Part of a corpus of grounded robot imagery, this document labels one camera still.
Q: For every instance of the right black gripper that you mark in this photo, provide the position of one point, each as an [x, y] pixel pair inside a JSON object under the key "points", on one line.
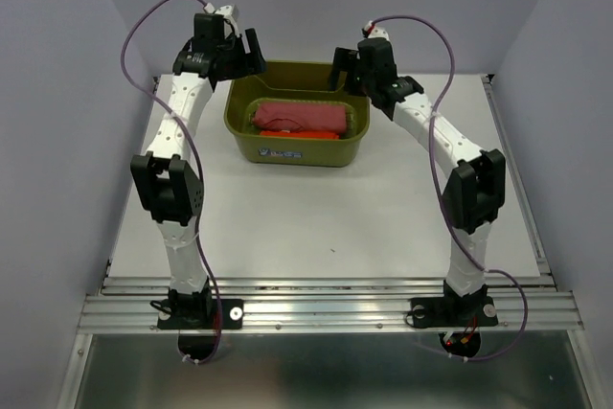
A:
{"points": [[345, 59]]}

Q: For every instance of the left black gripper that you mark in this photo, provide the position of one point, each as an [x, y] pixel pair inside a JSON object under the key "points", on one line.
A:
{"points": [[252, 62]]}

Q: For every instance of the red t shirt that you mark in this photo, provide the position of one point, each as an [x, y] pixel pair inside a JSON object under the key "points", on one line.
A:
{"points": [[301, 116]]}

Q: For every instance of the olive green plastic bin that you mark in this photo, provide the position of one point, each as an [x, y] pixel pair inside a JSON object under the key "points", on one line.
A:
{"points": [[294, 82]]}

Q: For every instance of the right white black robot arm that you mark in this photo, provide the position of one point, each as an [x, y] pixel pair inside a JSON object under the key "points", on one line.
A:
{"points": [[475, 186]]}

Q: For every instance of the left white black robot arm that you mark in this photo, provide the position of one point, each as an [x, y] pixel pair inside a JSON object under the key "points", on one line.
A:
{"points": [[168, 175]]}

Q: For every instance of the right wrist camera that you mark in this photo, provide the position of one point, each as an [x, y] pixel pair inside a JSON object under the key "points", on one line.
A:
{"points": [[373, 30]]}

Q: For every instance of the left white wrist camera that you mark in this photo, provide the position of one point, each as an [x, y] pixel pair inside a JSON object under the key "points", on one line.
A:
{"points": [[229, 12]]}

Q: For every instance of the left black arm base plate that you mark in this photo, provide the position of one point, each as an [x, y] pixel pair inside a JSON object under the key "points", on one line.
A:
{"points": [[232, 316]]}

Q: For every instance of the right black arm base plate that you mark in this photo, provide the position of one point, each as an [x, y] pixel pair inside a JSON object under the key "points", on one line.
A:
{"points": [[449, 313]]}

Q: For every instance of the aluminium front rail frame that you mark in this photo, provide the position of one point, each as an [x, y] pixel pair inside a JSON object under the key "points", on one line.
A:
{"points": [[326, 262]]}

